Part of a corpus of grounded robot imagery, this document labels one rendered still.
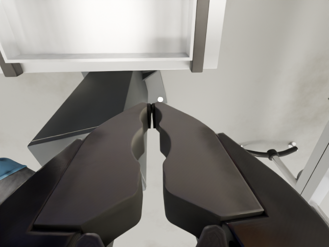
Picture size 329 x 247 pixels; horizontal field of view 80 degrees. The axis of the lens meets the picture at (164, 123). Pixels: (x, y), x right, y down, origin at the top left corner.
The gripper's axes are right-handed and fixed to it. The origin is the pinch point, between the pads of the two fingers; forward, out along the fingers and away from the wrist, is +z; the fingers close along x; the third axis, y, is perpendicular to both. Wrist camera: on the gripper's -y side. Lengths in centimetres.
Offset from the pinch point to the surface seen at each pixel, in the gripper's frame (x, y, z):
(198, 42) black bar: 7.0, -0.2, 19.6
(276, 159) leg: 87, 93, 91
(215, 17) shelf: 9.7, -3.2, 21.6
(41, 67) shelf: -17.3, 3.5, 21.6
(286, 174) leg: 86, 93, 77
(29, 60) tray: -16.7, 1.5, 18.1
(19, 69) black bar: -20.3, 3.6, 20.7
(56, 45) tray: -14.0, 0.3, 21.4
